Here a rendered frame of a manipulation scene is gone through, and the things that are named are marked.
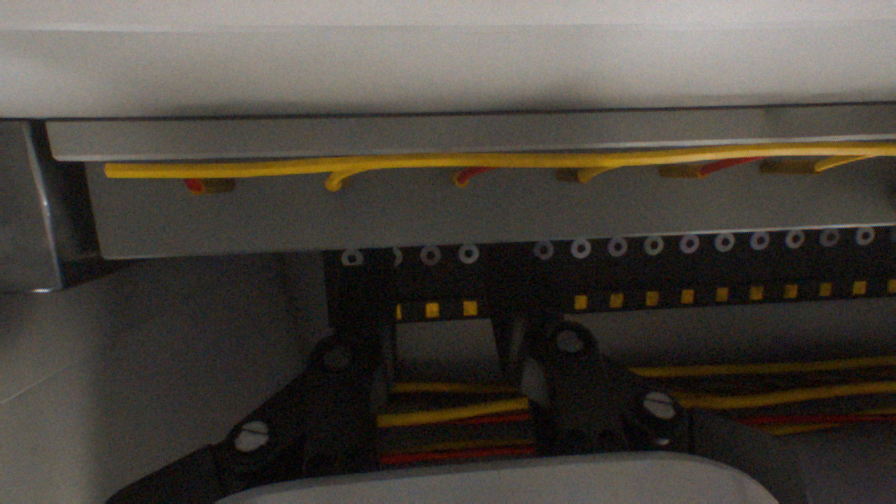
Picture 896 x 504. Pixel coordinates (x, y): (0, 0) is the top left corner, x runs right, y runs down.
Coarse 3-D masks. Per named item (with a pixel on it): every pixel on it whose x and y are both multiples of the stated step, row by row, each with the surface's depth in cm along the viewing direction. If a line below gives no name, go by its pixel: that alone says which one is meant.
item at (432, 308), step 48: (672, 240) 24; (816, 240) 24; (336, 288) 23; (432, 288) 23; (480, 288) 23; (576, 288) 24; (624, 288) 24; (672, 288) 24; (720, 288) 24; (768, 288) 24; (816, 288) 25; (864, 288) 25
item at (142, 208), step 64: (128, 192) 8; (192, 192) 7; (256, 192) 8; (320, 192) 8; (384, 192) 8; (448, 192) 8; (512, 192) 8; (576, 192) 8; (640, 192) 8; (704, 192) 8; (768, 192) 9; (832, 192) 9; (128, 256) 8
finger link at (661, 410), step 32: (512, 256) 11; (512, 288) 11; (544, 288) 12; (512, 320) 10; (544, 320) 10; (512, 352) 11; (512, 384) 12; (544, 384) 10; (640, 384) 9; (640, 416) 9; (672, 416) 9
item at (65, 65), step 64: (0, 0) 2; (64, 0) 2; (128, 0) 2; (192, 0) 2; (256, 0) 2; (320, 0) 2; (384, 0) 2; (448, 0) 2; (512, 0) 2; (576, 0) 2; (640, 0) 2; (704, 0) 2; (768, 0) 3; (832, 0) 3; (0, 64) 4; (64, 64) 4; (128, 64) 4; (192, 64) 4; (256, 64) 4; (320, 64) 4; (384, 64) 4; (448, 64) 4; (512, 64) 4; (576, 64) 4; (640, 64) 4; (704, 64) 4; (768, 64) 4; (832, 64) 4; (0, 128) 7; (0, 192) 7; (64, 192) 7; (0, 256) 7; (64, 256) 7; (192, 256) 15; (256, 256) 21; (0, 320) 8; (64, 320) 9; (128, 320) 11; (0, 384) 8
